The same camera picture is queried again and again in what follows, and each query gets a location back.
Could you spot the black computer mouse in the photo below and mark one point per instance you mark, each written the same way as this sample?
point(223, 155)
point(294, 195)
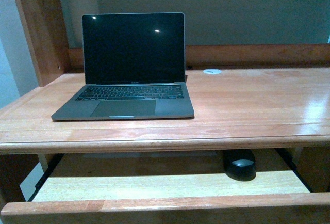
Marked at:
point(239, 164)

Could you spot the grey open laptop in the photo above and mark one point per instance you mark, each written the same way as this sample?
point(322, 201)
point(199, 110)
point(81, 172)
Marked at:
point(135, 68)

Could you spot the wooden desk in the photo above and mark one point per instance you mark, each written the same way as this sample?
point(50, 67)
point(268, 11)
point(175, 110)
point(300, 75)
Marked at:
point(238, 109)

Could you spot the white cable grommet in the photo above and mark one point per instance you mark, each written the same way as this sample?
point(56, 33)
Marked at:
point(212, 71)

